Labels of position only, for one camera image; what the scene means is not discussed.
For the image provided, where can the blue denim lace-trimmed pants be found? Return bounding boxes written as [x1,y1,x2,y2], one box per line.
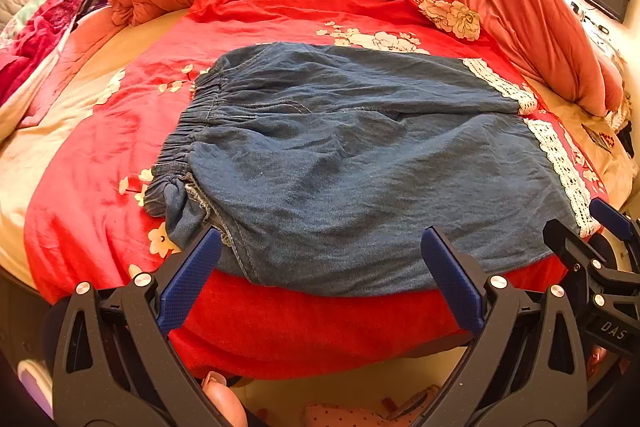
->
[144,42,598,297]

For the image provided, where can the red floral blanket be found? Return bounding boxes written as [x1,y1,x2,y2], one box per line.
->
[24,0,606,379]

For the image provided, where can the beige bed sheet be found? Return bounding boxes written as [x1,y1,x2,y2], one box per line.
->
[1,9,186,288]

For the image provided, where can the pink magenta clothes pile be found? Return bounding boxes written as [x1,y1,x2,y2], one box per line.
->
[1,0,85,104]

